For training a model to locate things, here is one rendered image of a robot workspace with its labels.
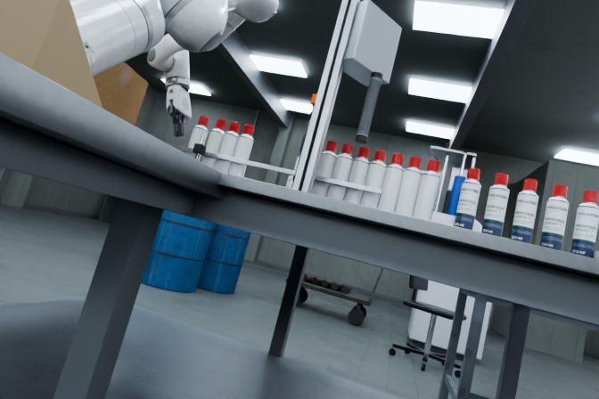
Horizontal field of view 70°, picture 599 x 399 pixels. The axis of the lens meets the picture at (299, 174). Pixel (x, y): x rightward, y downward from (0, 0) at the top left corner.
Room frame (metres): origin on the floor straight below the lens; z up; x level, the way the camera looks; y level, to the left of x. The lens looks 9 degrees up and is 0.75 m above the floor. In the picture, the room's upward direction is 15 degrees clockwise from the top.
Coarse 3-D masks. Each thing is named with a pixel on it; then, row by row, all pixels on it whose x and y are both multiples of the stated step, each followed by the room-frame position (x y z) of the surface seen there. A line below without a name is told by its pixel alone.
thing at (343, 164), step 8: (344, 144) 1.29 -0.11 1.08; (344, 152) 1.29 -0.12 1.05; (336, 160) 1.29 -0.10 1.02; (344, 160) 1.28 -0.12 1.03; (352, 160) 1.29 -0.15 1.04; (336, 168) 1.28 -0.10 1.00; (344, 168) 1.28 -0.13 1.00; (336, 176) 1.28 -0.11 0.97; (344, 176) 1.28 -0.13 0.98; (328, 192) 1.29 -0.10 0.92; (336, 192) 1.28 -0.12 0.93; (344, 192) 1.29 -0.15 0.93
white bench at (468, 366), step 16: (464, 304) 2.80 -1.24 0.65; (480, 304) 2.21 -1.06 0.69; (496, 304) 2.20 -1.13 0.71; (480, 320) 2.21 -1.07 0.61; (560, 320) 2.12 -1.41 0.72; (576, 320) 2.11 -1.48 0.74; (448, 352) 2.81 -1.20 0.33; (464, 352) 2.26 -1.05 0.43; (448, 368) 2.81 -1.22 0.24; (464, 368) 2.21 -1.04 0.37; (448, 384) 2.61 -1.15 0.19; (464, 384) 2.21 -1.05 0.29
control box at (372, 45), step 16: (368, 0) 1.13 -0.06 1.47; (368, 16) 1.14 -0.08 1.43; (384, 16) 1.18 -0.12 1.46; (352, 32) 1.15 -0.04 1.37; (368, 32) 1.15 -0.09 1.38; (384, 32) 1.19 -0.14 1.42; (400, 32) 1.23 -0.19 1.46; (352, 48) 1.14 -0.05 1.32; (368, 48) 1.16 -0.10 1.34; (384, 48) 1.20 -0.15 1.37; (352, 64) 1.17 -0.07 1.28; (368, 64) 1.17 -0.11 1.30; (384, 64) 1.21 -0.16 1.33; (368, 80) 1.25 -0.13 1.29; (384, 80) 1.22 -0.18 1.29
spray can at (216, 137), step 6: (222, 120) 1.41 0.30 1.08; (216, 126) 1.41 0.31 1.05; (222, 126) 1.41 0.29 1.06; (210, 132) 1.41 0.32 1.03; (216, 132) 1.40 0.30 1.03; (222, 132) 1.41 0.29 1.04; (210, 138) 1.40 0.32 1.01; (216, 138) 1.40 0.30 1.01; (222, 138) 1.41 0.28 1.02; (210, 144) 1.40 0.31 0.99; (216, 144) 1.40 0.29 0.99; (210, 150) 1.40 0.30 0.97; (216, 150) 1.40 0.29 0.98; (204, 156) 1.40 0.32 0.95; (204, 162) 1.40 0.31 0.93; (210, 162) 1.40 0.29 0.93
